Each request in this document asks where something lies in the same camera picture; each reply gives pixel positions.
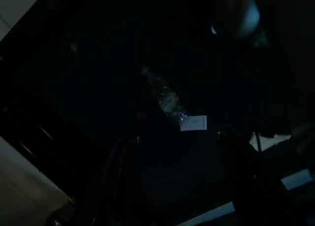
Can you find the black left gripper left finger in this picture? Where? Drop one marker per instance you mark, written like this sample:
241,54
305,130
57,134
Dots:
115,176

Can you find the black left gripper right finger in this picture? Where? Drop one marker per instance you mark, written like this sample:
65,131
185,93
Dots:
246,181

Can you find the white paper card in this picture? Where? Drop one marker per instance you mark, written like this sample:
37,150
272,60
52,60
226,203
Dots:
194,123

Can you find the clear plastic water bottle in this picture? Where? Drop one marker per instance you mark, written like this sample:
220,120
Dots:
167,98

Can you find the rounded grey white object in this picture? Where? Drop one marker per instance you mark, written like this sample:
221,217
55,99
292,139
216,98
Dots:
248,16

